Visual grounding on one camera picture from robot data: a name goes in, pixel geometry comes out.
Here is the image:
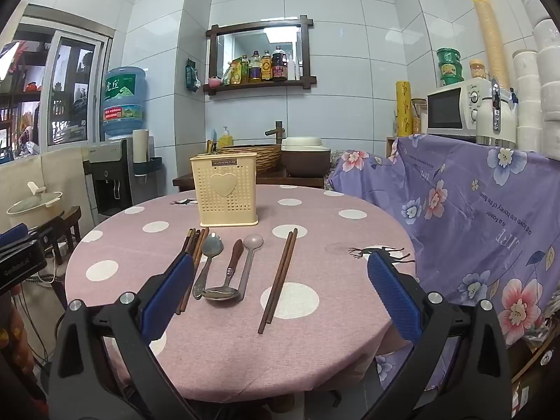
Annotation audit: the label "brown wooden chopstick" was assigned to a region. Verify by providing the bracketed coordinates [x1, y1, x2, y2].
[264, 227, 299, 323]
[179, 227, 211, 314]
[176, 228, 206, 316]
[257, 231, 293, 334]

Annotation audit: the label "dark wooden stool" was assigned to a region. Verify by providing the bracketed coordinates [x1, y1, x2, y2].
[43, 205, 84, 299]

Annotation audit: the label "bronze faucet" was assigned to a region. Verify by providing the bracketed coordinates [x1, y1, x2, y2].
[264, 121, 286, 146]

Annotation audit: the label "stacks of white paper bowls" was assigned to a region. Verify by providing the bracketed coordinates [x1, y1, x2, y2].
[499, 0, 560, 161]

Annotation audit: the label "stack of yellow paper cups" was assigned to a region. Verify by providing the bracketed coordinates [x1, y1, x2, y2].
[469, 0, 511, 91]

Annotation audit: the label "white microwave oven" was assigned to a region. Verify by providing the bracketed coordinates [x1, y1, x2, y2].
[426, 79, 493, 138]

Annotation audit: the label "green hanging package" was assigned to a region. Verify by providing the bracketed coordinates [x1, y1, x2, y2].
[184, 58, 202, 93]

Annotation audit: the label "yellow patterned roll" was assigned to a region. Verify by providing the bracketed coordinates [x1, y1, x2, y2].
[395, 80, 414, 138]

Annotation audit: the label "white electric kettle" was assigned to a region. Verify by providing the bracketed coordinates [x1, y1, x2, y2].
[475, 79, 519, 150]

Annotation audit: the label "yellow green seasoning bag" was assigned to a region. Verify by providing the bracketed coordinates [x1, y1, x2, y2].
[222, 58, 244, 86]

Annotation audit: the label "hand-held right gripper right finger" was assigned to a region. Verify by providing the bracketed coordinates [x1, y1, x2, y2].
[366, 251, 512, 420]

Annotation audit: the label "person's left hand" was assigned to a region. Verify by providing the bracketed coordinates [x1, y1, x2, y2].
[0, 288, 35, 377]

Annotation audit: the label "dark wooden wall shelf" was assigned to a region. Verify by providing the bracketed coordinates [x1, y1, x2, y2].
[203, 15, 318, 96]

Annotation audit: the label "cream cup dispenser tube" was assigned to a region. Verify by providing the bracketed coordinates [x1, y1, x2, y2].
[132, 129, 150, 176]

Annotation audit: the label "woven basket basin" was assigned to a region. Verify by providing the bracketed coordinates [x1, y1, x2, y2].
[217, 143, 283, 175]

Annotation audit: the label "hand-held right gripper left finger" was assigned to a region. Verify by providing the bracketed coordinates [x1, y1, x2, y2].
[48, 252, 206, 420]

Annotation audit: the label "dark wooden cabinet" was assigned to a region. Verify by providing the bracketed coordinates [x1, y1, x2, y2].
[172, 172, 327, 193]

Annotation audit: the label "cream pot with glass lid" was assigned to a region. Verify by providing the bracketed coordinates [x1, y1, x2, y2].
[6, 181, 64, 229]

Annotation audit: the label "blue water jug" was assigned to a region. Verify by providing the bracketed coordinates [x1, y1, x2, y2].
[101, 66, 148, 138]

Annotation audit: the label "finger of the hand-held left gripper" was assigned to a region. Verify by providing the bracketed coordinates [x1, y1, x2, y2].
[0, 223, 29, 248]

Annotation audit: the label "cream plastic utensil holder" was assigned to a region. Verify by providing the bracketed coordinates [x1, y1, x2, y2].
[190, 152, 260, 227]

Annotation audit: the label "brown cooker with white lid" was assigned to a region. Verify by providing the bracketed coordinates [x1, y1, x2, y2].
[280, 136, 332, 179]

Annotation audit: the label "water dispenser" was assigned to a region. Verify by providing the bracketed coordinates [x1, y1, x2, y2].
[83, 138, 134, 218]

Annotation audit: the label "pink polka dot tablecloth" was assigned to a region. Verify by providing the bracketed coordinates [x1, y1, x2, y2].
[65, 183, 418, 404]

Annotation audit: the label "purple floral cloth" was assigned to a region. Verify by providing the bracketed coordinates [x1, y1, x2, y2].
[327, 133, 560, 392]

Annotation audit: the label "dark soy sauce bottle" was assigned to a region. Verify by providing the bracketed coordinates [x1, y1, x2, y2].
[271, 45, 288, 82]

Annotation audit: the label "wooden-handled metal spoon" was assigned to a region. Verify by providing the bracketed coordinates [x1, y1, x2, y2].
[202, 239, 245, 302]

